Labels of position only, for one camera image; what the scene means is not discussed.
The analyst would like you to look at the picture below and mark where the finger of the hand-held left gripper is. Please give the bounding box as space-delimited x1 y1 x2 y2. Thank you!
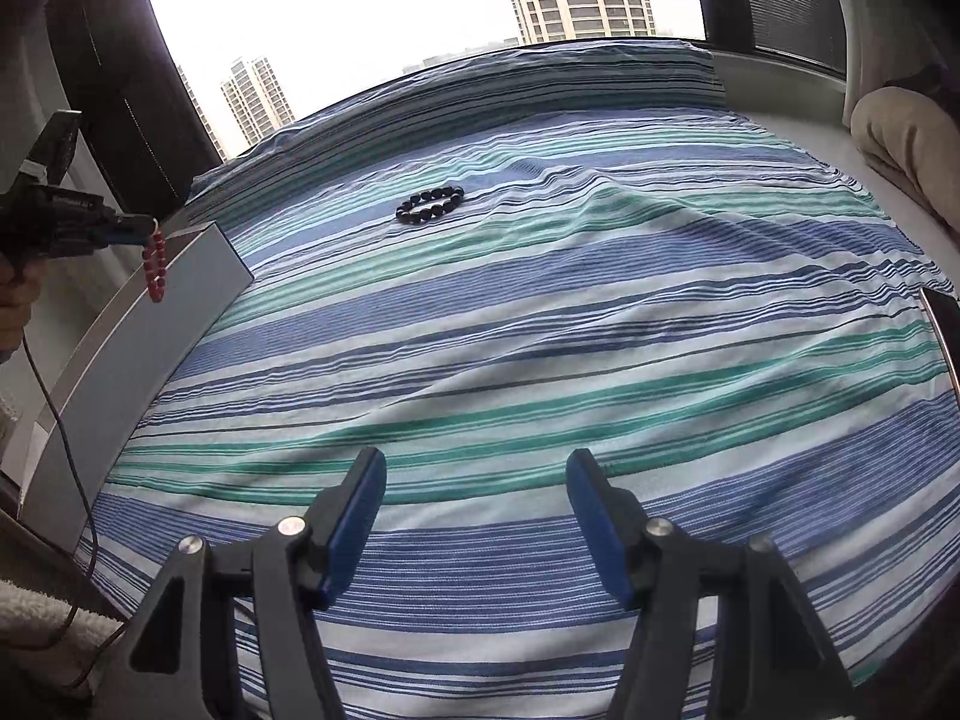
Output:
94 214 159 248

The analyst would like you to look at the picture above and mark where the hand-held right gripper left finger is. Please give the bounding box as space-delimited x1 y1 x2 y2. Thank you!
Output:
86 446 389 720

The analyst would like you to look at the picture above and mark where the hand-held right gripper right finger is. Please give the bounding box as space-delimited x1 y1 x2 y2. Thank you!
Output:
565 448 863 720

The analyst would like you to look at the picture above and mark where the red bead bracelet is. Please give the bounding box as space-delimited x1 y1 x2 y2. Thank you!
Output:
142 219 167 304

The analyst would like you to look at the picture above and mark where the grey jewelry box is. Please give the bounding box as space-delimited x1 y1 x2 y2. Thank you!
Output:
16 221 256 550

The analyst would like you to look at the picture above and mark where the black bead bracelet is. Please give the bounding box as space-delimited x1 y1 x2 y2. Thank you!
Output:
395 185 466 224

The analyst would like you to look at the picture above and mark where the person's left hand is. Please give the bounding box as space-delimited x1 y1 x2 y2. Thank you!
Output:
0 251 44 355

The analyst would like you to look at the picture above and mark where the striped bed sheet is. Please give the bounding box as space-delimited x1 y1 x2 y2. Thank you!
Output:
75 109 960 720

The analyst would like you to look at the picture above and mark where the small apartment tower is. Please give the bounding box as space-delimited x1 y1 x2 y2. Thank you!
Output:
220 56 297 147

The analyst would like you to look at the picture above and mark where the white fleece clothing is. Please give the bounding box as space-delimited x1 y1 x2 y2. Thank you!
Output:
0 577 132 720

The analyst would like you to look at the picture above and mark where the low distant building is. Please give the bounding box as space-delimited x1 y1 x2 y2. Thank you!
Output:
405 36 522 74

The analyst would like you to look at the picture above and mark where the black smartphone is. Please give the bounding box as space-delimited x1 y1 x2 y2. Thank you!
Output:
921 286 960 406

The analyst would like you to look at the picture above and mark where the striped pillow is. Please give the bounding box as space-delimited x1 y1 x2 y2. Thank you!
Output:
187 41 728 203

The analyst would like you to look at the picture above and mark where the beige cloth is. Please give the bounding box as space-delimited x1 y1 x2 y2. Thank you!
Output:
849 86 960 233

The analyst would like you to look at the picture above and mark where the dark cloth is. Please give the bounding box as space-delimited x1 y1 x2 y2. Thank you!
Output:
881 64 960 110

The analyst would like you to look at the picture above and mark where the white curtain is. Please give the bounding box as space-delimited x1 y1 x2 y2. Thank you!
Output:
840 0 960 95

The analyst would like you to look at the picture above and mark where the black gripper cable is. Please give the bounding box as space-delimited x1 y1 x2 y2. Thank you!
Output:
19 334 98 650

